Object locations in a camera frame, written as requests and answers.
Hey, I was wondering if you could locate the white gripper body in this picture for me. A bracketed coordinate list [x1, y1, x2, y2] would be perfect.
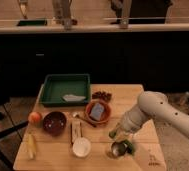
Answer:
[110, 114, 143, 142]

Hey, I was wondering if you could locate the green pepper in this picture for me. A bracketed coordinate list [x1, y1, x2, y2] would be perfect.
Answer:
[109, 131, 135, 155]

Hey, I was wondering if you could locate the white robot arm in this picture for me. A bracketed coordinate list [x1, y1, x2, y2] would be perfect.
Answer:
[109, 91, 189, 140]

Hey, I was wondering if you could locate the metal cup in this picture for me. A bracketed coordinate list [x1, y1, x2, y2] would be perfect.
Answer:
[111, 142, 127, 157]

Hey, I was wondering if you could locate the white round cup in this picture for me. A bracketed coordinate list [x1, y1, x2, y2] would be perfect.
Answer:
[72, 137, 91, 158]

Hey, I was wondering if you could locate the orange bowl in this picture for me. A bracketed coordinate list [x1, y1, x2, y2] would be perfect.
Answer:
[85, 100, 111, 124]

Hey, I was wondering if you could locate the blue sponge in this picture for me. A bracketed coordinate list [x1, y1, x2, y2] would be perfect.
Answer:
[90, 103, 104, 121]

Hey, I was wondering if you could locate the red grapes bunch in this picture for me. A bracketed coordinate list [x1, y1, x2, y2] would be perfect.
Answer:
[92, 91, 112, 102]

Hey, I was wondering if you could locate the wooden block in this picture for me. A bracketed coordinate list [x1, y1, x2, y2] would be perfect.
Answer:
[71, 120, 82, 143]

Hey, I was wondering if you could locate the white cloth in tray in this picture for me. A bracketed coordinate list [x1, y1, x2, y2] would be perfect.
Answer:
[62, 94, 86, 102]

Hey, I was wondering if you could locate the dark red bowl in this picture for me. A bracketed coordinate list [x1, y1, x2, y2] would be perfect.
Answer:
[43, 112, 67, 136]

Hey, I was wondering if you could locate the green plastic tray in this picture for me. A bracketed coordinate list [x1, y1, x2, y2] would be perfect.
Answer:
[39, 74, 91, 107]

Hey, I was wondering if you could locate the peach fruit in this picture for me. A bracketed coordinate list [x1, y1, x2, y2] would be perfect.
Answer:
[28, 112, 42, 126]

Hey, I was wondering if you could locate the spoon with wooden handle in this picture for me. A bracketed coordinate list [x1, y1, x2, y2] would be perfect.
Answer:
[71, 112, 96, 127]

